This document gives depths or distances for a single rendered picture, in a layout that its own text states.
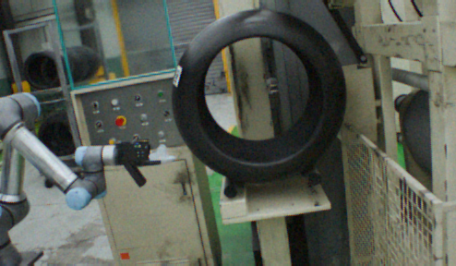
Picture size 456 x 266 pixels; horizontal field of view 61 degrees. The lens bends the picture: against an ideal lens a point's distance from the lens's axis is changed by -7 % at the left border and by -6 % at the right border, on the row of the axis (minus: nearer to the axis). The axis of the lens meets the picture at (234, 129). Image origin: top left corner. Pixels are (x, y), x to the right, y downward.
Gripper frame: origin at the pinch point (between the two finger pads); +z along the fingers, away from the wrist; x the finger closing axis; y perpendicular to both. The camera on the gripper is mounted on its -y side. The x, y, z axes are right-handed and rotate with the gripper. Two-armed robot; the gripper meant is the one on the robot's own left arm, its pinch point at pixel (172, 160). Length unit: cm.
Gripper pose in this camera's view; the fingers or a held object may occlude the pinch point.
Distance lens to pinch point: 147.3
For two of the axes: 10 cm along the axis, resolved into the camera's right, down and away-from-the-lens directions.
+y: -0.4, -9.7, -2.2
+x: 0.2, -2.2, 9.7
